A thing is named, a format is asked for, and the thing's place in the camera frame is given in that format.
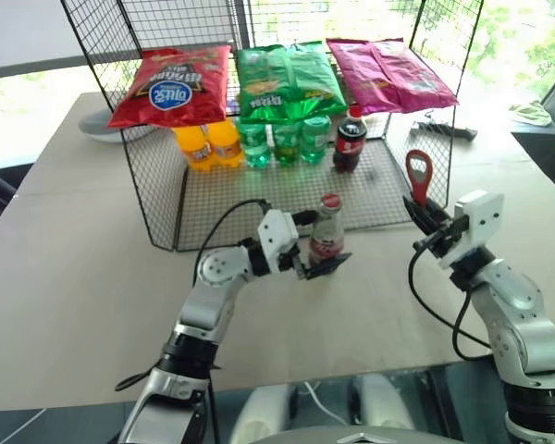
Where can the black flat tool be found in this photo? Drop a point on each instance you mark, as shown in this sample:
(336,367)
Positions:
(444,129)

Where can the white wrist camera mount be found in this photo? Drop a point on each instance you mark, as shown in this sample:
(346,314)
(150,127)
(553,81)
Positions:
(277,236)
(483,217)

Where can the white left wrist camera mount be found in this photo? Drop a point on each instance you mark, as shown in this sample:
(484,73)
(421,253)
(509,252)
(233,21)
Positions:
(277,236)

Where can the green chip bag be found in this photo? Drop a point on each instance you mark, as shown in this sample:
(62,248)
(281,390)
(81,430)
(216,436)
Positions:
(282,83)

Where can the plastic cola bottle red cap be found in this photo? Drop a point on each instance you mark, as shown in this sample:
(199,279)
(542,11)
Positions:
(350,141)

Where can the grey round bowl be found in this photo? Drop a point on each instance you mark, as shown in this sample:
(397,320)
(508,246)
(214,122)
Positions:
(97,127)

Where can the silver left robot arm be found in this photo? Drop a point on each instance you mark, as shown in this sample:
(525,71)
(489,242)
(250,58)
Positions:
(203,305)

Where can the grey robot torso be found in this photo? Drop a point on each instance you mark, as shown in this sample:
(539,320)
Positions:
(356,437)

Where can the green soda plastic bottle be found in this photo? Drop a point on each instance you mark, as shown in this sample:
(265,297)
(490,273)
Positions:
(287,143)
(255,145)
(315,139)

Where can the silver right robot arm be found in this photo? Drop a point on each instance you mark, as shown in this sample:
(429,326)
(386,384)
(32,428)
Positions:
(513,314)

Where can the dark side table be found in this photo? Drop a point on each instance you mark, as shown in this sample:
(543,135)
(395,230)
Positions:
(548,162)

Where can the magenta chip bag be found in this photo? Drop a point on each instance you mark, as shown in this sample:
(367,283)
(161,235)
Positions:
(388,74)

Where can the glass cola bottle red cap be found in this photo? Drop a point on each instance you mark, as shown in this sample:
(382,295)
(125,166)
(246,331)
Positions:
(326,236)

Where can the red chip bag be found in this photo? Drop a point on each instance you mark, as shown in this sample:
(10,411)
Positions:
(176,88)

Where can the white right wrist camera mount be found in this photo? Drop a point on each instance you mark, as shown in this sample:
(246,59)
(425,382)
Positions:
(483,217)

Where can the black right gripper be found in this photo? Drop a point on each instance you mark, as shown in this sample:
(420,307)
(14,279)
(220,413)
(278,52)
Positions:
(444,238)

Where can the orange soda plastic bottle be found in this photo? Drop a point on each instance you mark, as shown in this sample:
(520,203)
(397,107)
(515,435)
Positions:
(196,150)
(226,145)

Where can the light green cloth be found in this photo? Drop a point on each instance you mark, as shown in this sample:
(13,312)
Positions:
(532,114)

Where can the white rounded robot leg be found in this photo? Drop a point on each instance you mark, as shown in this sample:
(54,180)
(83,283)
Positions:
(263,414)
(386,400)

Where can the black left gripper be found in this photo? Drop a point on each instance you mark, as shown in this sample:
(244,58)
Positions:
(293,261)

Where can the red bottle opener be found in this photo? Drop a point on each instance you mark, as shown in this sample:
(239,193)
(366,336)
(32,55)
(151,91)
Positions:
(421,187)

